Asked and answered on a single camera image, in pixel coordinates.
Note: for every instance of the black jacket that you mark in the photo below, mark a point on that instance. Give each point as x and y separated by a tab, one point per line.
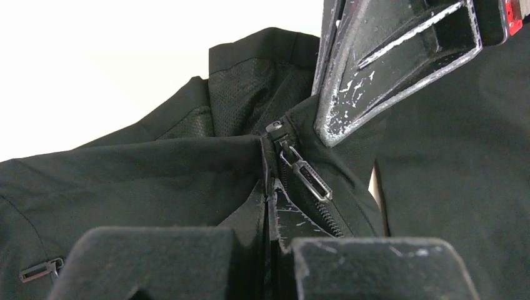
449	162

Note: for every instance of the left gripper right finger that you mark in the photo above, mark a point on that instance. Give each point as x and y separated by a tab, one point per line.
308	263

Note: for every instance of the yellow red toy block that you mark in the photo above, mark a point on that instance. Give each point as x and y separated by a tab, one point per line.
515	16

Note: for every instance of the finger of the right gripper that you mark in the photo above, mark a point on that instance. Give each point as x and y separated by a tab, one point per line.
331	16
385	51

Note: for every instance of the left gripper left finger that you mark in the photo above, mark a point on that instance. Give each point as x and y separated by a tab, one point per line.
222	262

